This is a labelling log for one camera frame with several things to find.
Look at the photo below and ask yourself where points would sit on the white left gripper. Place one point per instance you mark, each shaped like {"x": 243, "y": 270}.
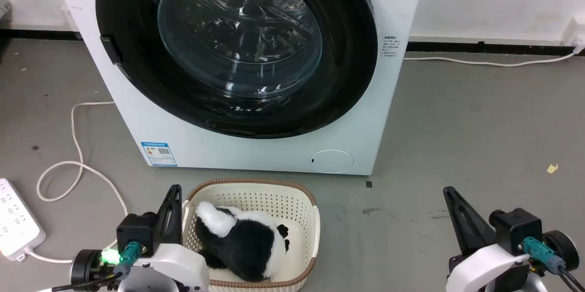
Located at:
{"x": 178, "y": 267}

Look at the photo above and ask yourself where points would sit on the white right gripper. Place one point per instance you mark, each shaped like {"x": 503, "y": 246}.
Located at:
{"x": 484, "y": 269}

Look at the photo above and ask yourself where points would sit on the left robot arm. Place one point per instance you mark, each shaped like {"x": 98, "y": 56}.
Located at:
{"x": 87, "y": 264}

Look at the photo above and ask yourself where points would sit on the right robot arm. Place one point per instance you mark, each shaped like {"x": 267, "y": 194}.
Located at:
{"x": 560, "y": 248}

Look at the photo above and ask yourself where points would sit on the white front-load washing machine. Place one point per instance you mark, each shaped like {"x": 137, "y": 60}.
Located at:
{"x": 256, "y": 155}

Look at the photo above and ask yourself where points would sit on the black round glass washer door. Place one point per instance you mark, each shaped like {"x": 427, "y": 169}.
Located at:
{"x": 237, "y": 31}

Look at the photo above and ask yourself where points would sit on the blue energy label sticker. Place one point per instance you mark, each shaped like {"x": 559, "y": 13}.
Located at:
{"x": 158, "y": 154}

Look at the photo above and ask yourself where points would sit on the black and white panda plush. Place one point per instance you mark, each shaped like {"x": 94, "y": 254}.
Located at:
{"x": 242, "y": 241}

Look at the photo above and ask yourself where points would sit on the yellow paper scrap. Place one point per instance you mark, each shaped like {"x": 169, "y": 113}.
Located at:
{"x": 552, "y": 168}

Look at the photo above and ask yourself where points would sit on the cream plastic laundry basket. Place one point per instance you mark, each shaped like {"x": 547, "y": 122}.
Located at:
{"x": 274, "y": 200}

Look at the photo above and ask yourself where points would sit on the white power strip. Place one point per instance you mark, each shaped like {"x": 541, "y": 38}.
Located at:
{"x": 16, "y": 223}

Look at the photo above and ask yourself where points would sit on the round white filter cover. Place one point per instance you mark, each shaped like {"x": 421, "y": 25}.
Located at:
{"x": 332, "y": 161}

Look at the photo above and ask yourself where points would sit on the small printed text sticker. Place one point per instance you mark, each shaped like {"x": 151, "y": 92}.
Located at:
{"x": 390, "y": 47}

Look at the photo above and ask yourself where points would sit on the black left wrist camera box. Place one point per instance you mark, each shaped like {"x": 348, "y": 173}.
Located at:
{"x": 137, "y": 232}

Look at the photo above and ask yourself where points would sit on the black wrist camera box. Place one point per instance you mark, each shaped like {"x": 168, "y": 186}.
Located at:
{"x": 137, "y": 232}
{"x": 518, "y": 230}

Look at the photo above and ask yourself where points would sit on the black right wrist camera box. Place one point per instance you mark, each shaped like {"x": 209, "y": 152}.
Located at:
{"x": 518, "y": 230}

